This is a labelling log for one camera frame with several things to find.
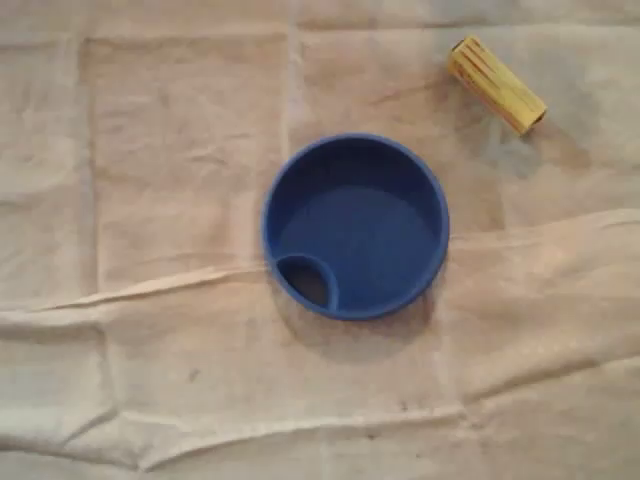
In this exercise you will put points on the wrinkled beige table cloth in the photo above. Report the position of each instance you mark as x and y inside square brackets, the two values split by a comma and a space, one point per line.
[150, 250]

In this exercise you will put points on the blue round plastic bowl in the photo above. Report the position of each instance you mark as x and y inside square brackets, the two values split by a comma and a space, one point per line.
[360, 240]

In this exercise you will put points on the yellow striped box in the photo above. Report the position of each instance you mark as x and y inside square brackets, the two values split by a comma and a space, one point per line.
[495, 85]

